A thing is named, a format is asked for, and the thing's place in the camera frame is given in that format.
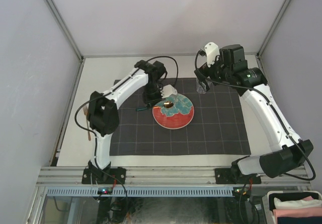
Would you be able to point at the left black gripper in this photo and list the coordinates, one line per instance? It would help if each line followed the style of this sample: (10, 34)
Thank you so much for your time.
(150, 102)

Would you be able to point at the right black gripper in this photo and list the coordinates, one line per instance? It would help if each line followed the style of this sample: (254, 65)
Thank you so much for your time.
(204, 71)

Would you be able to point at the gold spoon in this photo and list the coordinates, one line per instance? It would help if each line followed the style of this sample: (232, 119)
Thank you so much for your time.
(166, 104)

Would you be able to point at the clear drinking glass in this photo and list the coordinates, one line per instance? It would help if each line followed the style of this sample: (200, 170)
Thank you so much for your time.
(202, 86)

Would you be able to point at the red and teal plate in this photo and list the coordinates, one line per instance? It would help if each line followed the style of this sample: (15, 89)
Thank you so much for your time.
(176, 117)

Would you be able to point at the dark grey checked cloth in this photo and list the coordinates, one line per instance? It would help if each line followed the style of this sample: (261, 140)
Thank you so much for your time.
(217, 126)

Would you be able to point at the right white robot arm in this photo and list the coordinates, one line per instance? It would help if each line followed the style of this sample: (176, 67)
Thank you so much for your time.
(288, 150)

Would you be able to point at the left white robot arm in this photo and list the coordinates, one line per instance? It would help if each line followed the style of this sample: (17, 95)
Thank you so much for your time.
(145, 72)

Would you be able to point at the gold fork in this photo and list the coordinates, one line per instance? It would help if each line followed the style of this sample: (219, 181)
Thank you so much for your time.
(85, 110)

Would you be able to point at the white laundry basket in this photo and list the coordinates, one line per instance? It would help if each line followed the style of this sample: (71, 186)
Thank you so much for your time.
(292, 206)

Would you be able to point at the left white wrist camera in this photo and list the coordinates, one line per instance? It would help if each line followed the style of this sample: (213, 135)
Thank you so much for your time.
(168, 91)

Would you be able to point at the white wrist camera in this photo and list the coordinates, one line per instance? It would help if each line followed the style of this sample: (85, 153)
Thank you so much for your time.
(168, 91)
(212, 51)

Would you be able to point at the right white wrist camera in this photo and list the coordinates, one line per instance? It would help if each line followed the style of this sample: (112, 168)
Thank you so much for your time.
(212, 51)

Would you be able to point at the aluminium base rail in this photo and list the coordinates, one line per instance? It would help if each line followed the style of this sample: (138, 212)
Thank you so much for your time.
(134, 176)

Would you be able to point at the blue slotted cable duct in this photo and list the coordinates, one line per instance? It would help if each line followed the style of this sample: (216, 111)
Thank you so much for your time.
(89, 191)

